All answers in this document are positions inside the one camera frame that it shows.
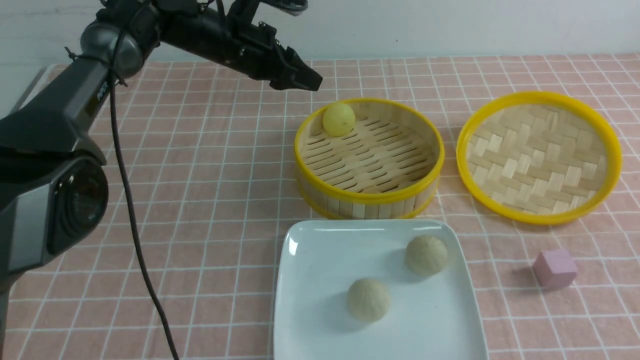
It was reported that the pink cube block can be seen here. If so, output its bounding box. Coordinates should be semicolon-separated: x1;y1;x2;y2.
532;248;578;290

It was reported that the yellow-rimmed bamboo steamer basket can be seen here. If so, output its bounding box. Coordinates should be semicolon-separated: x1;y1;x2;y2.
293;98;445;220

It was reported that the pink checkered tablecloth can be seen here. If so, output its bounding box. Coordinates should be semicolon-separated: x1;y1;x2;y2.
0;54;640;360

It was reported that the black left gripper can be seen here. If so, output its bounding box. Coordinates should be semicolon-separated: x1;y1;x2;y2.
210;14;323;92

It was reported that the white square plate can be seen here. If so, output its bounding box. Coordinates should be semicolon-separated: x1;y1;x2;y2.
273;219;490;360

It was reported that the yellow steamed bun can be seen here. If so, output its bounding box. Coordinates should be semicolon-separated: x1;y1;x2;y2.
322;102;355;137

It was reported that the white steamed bun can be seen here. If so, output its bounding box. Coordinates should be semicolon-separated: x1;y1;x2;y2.
346;278;391;324
404;235;449;278

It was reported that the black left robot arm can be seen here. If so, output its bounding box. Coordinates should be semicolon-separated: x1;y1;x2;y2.
0;0;323;359

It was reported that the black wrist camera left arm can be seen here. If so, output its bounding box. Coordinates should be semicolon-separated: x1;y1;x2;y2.
227;0;308;23

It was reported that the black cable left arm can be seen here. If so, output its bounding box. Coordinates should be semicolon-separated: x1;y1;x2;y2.
107;0;181;360

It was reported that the yellow-rimmed woven steamer lid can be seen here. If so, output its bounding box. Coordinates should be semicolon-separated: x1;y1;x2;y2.
455;91;623;226

